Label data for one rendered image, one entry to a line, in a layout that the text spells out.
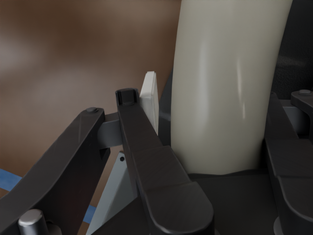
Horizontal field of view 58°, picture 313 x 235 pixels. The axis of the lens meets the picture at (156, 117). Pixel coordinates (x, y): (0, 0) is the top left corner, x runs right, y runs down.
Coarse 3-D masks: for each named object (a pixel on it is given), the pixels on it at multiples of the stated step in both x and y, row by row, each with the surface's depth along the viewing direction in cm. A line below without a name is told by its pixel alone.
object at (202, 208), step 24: (120, 96) 15; (120, 120) 13; (144, 120) 12; (144, 144) 10; (144, 168) 7; (168, 168) 7; (144, 192) 6; (168, 192) 6; (192, 192) 6; (168, 216) 5; (192, 216) 5
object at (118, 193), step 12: (120, 156) 114; (120, 168) 116; (108, 180) 118; (120, 180) 118; (108, 192) 120; (120, 192) 99; (132, 192) 102; (108, 204) 122; (120, 204) 93; (96, 216) 125; (108, 216) 86; (96, 228) 127
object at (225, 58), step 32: (192, 0) 7; (224, 0) 7; (256, 0) 7; (288, 0) 7; (192, 32) 7; (224, 32) 7; (256, 32) 7; (192, 64) 8; (224, 64) 7; (256, 64) 7; (192, 96) 8; (224, 96) 7; (256, 96) 8; (192, 128) 8; (224, 128) 8; (256, 128) 8; (192, 160) 8; (224, 160) 8; (256, 160) 8
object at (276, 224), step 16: (192, 176) 8; (208, 176) 8; (224, 176) 8; (240, 176) 8; (256, 176) 8; (208, 192) 7; (224, 192) 7; (240, 192) 7; (256, 192) 7; (272, 192) 7; (128, 208) 7; (224, 208) 7; (240, 208) 7; (256, 208) 6; (272, 208) 6; (112, 224) 6; (128, 224) 6; (144, 224) 6; (224, 224) 6; (240, 224) 6; (256, 224) 6; (272, 224) 6
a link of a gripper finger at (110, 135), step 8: (104, 120) 14; (112, 120) 14; (104, 128) 14; (112, 128) 14; (120, 128) 14; (104, 136) 14; (112, 136) 14; (120, 136) 15; (104, 144) 14; (112, 144) 15; (120, 144) 15
